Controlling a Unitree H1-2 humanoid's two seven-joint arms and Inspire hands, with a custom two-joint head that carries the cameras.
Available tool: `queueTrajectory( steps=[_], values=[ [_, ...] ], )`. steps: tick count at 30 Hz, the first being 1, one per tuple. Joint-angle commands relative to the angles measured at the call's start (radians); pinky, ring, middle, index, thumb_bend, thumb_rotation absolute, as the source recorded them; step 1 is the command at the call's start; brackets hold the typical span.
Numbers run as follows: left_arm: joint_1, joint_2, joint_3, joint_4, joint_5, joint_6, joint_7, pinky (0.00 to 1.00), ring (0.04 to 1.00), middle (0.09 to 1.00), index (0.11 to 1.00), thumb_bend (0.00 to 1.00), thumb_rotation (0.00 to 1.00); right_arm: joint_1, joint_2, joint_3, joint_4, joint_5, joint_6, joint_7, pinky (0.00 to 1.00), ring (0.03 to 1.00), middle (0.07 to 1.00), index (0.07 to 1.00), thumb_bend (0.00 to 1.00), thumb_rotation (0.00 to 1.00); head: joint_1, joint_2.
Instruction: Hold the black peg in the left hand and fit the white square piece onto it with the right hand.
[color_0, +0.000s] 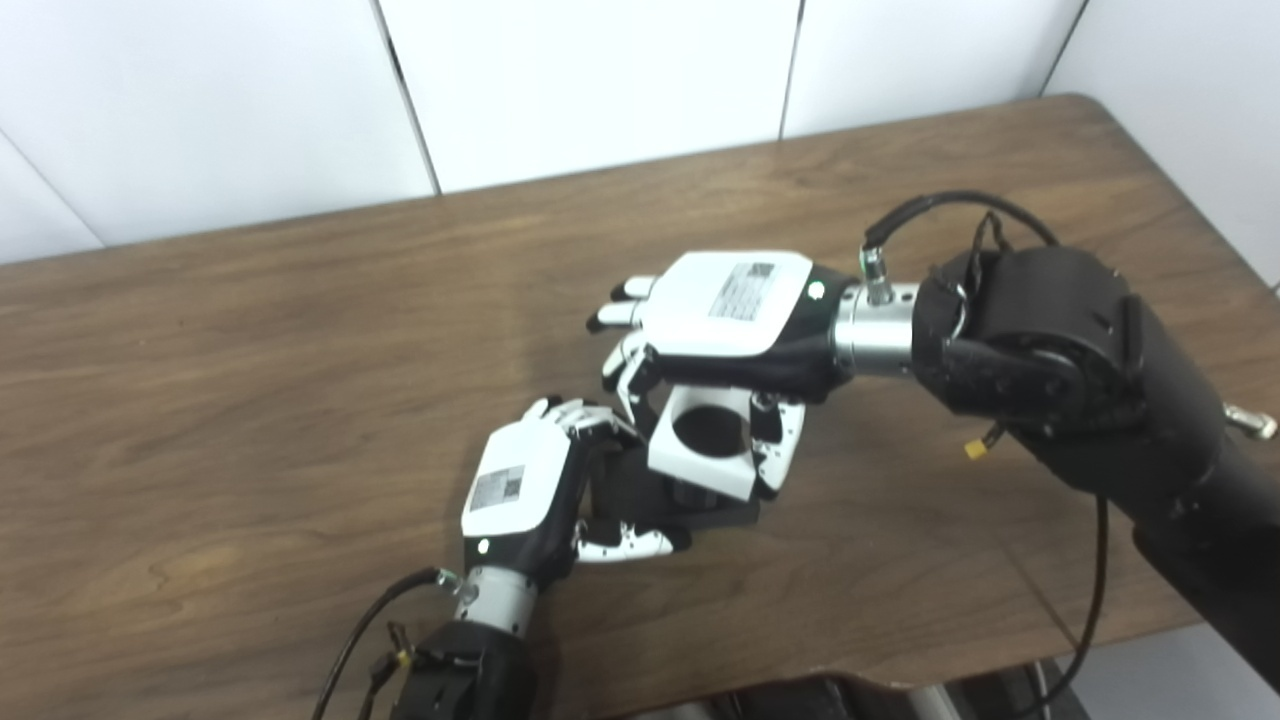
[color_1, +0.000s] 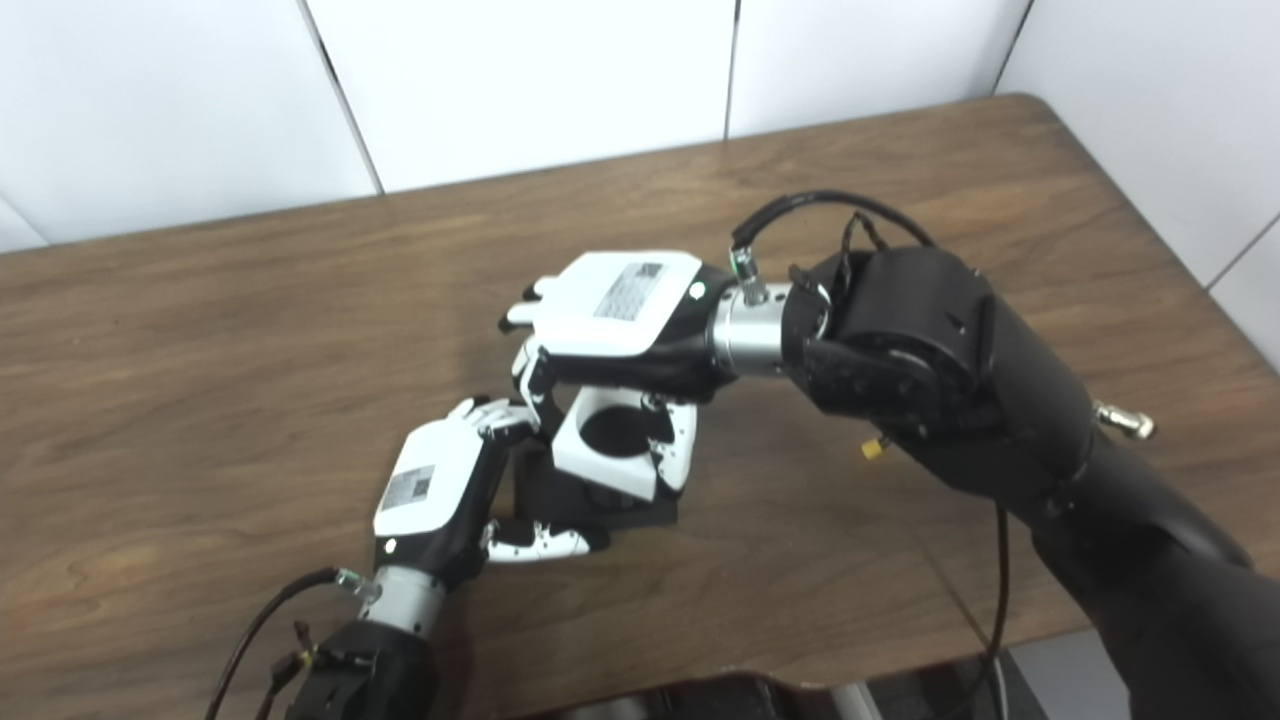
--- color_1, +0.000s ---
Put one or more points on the white square piece with hole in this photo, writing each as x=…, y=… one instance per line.
x=590, y=460

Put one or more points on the black peg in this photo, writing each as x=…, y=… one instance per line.
x=560, y=500

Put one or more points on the gray table leg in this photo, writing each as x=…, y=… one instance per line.
x=855, y=705

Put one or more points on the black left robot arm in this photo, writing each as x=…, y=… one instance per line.
x=360, y=670

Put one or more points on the white and black left hand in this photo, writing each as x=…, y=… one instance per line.
x=430, y=490

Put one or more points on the silver plug on arm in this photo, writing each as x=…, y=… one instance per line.
x=1125, y=420

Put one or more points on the white and black right hand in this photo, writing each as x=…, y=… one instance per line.
x=620, y=310

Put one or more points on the small yellow connector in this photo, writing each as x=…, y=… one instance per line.
x=874, y=449

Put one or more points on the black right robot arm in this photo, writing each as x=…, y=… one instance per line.
x=930, y=330

